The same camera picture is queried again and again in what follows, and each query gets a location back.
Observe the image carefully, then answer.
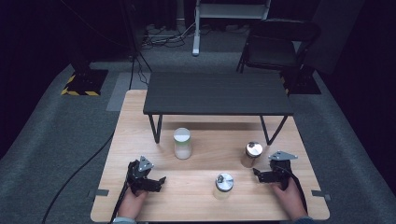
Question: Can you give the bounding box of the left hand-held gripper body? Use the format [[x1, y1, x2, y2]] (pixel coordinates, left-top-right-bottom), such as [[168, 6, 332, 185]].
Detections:
[[125, 155, 163, 196]]

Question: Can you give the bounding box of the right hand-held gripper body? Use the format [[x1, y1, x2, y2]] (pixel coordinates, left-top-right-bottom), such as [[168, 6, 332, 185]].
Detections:
[[261, 150, 299, 191]]

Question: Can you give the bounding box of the metal-lidded jar of yellow powder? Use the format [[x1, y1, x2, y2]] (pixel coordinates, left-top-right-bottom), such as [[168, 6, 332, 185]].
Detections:
[[212, 172, 235, 201]]

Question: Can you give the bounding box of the white-lidded jar of white powder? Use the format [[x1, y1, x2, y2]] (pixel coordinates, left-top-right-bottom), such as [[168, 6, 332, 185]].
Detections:
[[173, 127, 192, 161]]

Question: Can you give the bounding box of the black shelf with metal legs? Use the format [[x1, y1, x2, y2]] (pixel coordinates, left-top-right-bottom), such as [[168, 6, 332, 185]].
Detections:
[[142, 72, 295, 147]]

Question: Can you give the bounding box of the person's left hand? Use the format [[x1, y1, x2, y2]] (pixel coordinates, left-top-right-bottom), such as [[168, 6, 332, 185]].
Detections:
[[117, 187, 149, 220]]

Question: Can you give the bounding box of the person's right hand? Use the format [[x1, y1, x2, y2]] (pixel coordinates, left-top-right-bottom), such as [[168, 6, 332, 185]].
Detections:
[[271, 177, 308, 221]]

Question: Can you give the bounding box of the grey tape strip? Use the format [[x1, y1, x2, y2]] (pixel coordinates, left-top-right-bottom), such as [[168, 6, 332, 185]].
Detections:
[[88, 188, 110, 198], [310, 189, 332, 201]]

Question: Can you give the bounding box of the light wristband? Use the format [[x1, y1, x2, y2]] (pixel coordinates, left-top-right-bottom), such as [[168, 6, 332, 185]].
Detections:
[[111, 216, 138, 224]]

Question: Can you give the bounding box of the black base with hazard tape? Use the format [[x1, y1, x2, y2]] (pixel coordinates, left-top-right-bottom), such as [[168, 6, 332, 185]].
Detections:
[[61, 46, 109, 97], [279, 65, 322, 96]]

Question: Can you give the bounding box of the black folding chair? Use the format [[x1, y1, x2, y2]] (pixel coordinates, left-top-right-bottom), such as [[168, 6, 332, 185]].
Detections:
[[235, 18, 322, 76]]

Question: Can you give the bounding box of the black tripod stand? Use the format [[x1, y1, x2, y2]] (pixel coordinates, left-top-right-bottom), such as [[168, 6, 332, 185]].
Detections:
[[120, 0, 154, 91]]

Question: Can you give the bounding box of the grey panel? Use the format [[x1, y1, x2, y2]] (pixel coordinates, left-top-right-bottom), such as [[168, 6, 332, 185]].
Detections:
[[304, 0, 366, 76]]

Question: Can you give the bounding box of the white metal stand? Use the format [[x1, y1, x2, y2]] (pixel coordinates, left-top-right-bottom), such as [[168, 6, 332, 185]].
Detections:
[[191, 0, 273, 57]]

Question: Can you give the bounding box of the right hand-held gripper cable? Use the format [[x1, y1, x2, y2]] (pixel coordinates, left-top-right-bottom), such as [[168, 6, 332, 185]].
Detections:
[[278, 163, 309, 214]]

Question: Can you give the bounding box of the hand-held gripper cable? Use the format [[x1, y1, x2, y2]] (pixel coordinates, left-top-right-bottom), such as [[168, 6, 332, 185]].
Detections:
[[278, 163, 309, 214], [109, 174, 130, 224]]

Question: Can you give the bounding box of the left hand-held gripper cable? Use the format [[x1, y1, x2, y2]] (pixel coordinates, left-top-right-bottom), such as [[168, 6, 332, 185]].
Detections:
[[109, 174, 130, 224]]

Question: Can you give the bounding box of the black floor cable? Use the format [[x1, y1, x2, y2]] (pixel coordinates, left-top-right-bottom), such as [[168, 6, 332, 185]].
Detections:
[[40, 132, 116, 224]]

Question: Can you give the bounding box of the bundle of floor cables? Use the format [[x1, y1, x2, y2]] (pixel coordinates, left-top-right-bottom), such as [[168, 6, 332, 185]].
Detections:
[[140, 21, 200, 49]]

